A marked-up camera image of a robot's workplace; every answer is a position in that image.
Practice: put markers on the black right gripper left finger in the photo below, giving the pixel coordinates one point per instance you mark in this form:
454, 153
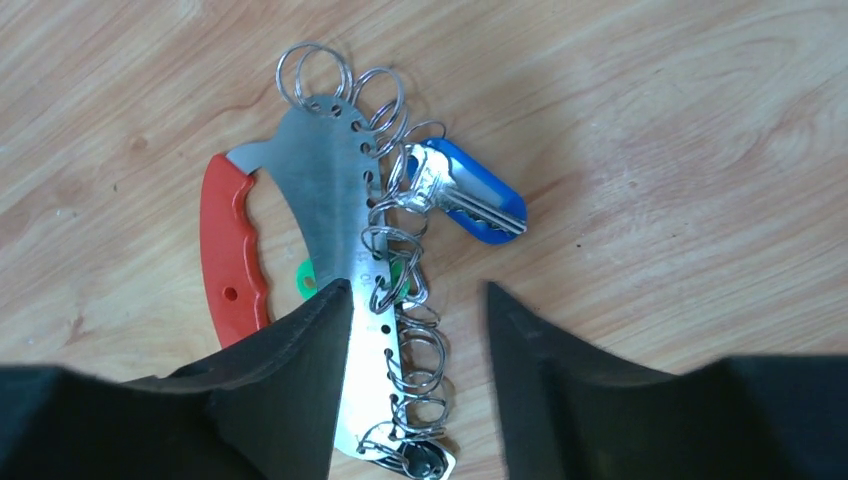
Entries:
263, 408

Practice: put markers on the green key tag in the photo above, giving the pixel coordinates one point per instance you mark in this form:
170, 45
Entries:
305, 280

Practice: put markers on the silver key blue tag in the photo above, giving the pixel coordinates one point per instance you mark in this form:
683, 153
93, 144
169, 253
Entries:
444, 177

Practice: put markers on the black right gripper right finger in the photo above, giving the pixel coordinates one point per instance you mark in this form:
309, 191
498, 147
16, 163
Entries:
571, 410

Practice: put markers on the black key fob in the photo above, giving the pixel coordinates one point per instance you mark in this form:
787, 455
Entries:
424, 460

